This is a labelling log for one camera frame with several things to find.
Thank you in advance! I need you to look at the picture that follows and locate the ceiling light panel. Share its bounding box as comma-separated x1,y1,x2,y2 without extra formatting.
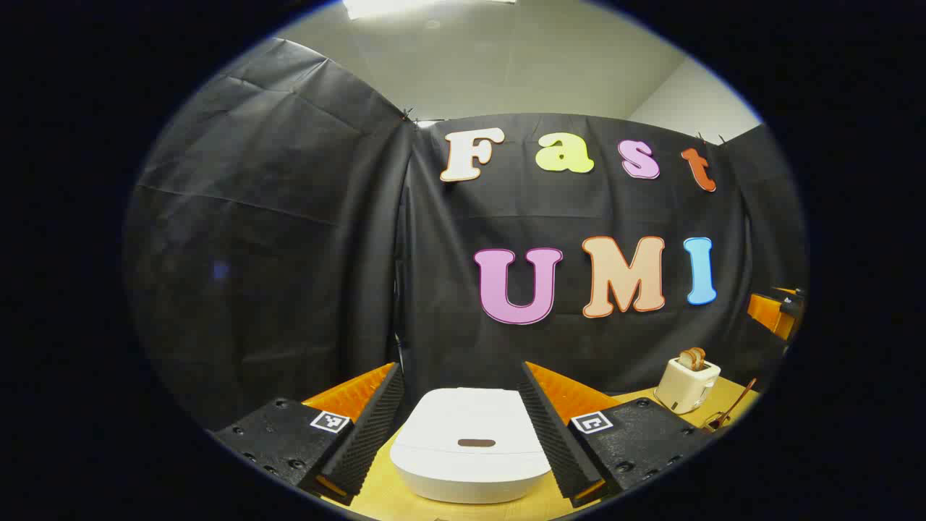
344,0,518,20

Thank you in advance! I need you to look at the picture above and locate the white toaster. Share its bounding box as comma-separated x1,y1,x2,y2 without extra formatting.
653,357,722,415

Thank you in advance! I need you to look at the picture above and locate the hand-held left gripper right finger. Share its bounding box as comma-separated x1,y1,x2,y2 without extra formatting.
519,360,717,509

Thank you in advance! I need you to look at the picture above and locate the brown wooden spoon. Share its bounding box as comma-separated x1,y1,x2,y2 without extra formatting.
713,378,758,428

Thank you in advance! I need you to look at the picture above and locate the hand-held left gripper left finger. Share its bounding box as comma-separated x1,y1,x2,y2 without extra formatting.
210,362,406,507

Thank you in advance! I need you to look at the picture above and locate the white rice cooker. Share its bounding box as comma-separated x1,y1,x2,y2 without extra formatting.
389,387,554,505

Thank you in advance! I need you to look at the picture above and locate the black backdrop cloth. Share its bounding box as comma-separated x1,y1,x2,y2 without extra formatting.
123,36,810,435

